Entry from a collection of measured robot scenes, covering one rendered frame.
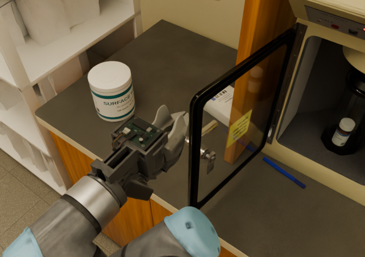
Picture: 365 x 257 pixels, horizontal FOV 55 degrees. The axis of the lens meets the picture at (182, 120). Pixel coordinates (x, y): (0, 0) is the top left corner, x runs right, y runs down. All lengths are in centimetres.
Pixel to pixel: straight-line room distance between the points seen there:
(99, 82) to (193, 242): 74
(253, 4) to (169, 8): 92
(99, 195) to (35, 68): 102
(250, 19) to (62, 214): 48
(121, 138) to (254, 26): 35
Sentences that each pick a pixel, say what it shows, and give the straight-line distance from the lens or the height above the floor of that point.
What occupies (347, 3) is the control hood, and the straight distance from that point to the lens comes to 62.
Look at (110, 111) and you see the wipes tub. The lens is 112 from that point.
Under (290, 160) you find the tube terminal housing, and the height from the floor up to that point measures 97.
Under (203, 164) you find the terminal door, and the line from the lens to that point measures 76.
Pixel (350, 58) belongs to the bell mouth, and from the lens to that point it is 83.
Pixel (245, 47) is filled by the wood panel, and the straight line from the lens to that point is 76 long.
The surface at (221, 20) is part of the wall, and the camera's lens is 146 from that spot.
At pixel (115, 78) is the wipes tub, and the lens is 108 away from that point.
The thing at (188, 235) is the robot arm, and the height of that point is 140.
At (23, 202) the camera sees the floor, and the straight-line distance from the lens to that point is 223.
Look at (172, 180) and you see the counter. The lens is 100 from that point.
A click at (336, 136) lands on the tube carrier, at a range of 101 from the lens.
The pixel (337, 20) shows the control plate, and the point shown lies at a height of 146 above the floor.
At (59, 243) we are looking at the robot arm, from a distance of 49.
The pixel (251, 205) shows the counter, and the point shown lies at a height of 94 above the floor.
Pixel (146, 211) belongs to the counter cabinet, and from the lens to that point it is 122.
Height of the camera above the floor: 179
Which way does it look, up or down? 48 degrees down
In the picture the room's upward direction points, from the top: straight up
